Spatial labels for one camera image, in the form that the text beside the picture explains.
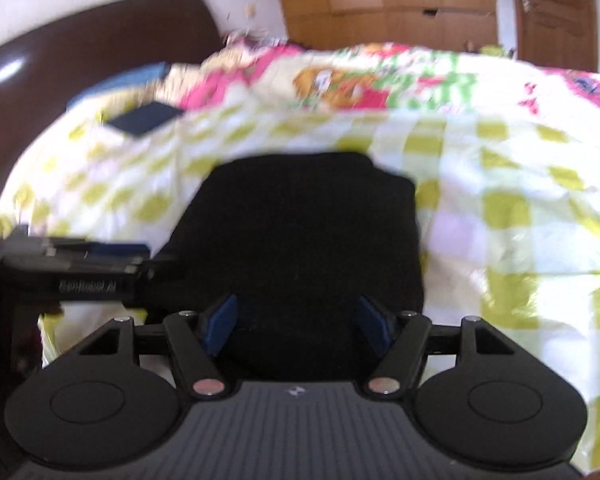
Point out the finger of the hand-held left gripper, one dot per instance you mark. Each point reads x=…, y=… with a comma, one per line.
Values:
x=117, y=250
x=152, y=267

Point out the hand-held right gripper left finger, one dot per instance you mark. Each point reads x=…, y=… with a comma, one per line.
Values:
x=220, y=322

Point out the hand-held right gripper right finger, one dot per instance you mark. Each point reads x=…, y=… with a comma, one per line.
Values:
x=375, y=322

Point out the black pants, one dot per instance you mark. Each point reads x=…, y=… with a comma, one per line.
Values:
x=300, y=240

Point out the dark blue flat cloth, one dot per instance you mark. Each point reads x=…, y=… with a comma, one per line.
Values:
x=145, y=119

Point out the blue pillow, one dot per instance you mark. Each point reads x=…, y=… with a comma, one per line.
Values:
x=125, y=82

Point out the checkered cartoon printed blanket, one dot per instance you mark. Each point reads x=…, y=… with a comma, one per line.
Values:
x=480, y=160

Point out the brown wooden headboard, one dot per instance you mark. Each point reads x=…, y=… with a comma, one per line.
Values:
x=80, y=45

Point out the wooden wardrobe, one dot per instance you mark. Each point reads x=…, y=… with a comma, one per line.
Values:
x=380, y=0

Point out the wooden door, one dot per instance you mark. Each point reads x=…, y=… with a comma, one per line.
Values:
x=555, y=15

